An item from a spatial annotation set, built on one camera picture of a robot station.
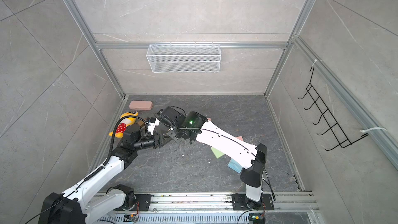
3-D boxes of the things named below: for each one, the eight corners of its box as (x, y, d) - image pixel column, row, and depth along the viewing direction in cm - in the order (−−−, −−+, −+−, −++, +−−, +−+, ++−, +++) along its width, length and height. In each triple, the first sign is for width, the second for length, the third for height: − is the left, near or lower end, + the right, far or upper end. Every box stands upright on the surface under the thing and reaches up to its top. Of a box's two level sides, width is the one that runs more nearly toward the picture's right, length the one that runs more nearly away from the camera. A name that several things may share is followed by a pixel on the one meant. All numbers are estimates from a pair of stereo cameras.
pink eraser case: (129, 110, 113) (128, 107, 111) (132, 103, 118) (130, 100, 115) (151, 110, 113) (150, 107, 111) (153, 103, 118) (152, 100, 115)
